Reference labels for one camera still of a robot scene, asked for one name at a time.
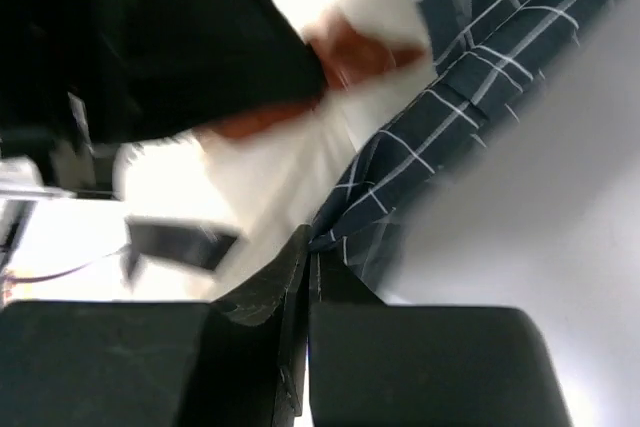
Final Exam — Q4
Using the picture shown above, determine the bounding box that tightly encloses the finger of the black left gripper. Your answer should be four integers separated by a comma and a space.
1, 0, 325, 144

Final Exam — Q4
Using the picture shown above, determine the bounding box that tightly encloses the dark grid-pattern pillowcase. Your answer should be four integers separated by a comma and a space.
309, 0, 614, 288

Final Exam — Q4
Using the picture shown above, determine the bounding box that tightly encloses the cream pillow with bear print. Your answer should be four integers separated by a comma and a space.
0, 0, 436, 303

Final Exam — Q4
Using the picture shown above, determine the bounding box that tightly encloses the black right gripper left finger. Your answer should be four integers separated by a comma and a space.
1, 228, 308, 426

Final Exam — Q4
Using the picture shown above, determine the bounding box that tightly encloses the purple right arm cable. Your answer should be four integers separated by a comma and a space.
0, 246, 131, 288

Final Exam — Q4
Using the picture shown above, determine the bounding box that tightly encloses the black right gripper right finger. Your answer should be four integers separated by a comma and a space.
308, 252, 570, 427

